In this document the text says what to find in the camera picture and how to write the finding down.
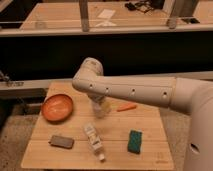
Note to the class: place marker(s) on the orange ceramic bowl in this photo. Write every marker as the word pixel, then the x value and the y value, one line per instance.
pixel 57 107

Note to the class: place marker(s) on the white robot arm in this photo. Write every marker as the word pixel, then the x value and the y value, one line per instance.
pixel 190 96

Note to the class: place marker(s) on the clear plastic cup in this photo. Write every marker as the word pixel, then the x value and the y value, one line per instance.
pixel 101 108

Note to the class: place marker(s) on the orange carrot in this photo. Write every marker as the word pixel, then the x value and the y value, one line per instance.
pixel 127 106

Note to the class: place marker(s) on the white tube bottle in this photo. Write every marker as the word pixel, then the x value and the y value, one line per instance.
pixel 94 141

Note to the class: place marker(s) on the green sponge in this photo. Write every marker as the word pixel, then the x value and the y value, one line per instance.
pixel 135 141

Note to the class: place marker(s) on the white paper sheet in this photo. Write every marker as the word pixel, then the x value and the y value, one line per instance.
pixel 106 14

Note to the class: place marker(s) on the metal clamp left edge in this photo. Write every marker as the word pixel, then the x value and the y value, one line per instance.
pixel 4 77

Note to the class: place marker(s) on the grey metal post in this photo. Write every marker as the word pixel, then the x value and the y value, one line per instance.
pixel 83 5
pixel 175 13

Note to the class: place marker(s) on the grey metal post right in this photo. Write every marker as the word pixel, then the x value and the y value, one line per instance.
pixel 175 13

